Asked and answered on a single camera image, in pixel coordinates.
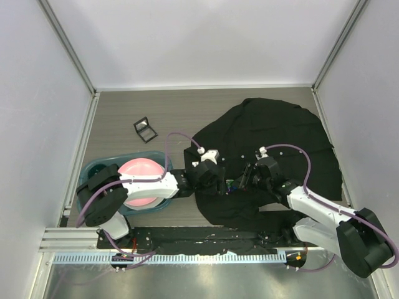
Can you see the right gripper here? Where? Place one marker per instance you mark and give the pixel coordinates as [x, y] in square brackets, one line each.
[242, 180]

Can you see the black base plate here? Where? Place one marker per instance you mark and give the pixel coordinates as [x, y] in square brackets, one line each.
[207, 240]

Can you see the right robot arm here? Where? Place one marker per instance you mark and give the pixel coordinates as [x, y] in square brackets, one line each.
[357, 237]

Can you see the black folding mirror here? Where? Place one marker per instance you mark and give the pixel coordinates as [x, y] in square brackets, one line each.
[144, 130]

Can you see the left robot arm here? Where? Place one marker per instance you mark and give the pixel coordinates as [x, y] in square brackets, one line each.
[103, 194]

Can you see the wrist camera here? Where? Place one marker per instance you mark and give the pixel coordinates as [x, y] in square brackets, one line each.
[261, 153]
[211, 155]

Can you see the rainbow flower brooch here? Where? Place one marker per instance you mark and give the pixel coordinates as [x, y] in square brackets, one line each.
[231, 185]

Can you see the white cable duct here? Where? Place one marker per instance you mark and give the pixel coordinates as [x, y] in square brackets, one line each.
[116, 258]

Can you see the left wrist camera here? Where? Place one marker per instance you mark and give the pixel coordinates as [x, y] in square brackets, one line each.
[211, 155]

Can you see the dark green mug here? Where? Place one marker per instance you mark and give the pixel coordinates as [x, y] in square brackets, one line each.
[95, 170]

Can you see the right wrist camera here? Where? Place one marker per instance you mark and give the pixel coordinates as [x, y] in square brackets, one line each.
[261, 153]

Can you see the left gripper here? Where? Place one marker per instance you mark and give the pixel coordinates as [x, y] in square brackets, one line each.
[218, 187]

